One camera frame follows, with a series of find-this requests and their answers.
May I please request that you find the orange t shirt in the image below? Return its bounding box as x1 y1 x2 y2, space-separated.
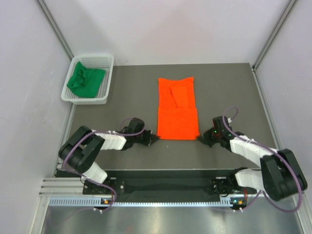
157 77 199 140

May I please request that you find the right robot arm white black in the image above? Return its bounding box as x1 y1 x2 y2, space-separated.
197 116 308 201

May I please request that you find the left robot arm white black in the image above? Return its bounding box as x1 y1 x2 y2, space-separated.
58 117 160 194

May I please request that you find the white plastic basket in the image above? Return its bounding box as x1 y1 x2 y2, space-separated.
61 54 114 105

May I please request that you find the green t shirt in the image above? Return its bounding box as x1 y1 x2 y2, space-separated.
66 62 106 98

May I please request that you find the white slotted cable duct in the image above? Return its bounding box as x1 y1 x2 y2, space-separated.
48 196 247 208

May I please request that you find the aluminium front rail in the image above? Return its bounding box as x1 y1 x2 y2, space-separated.
39 176 257 196

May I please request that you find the aluminium frame post right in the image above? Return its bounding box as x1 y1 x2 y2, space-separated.
251 0 298 73

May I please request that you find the aluminium frame post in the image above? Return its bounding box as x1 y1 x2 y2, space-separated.
251 0 298 73
35 0 74 59

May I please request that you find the aluminium frame post left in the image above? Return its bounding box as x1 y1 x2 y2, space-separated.
35 0 74 59

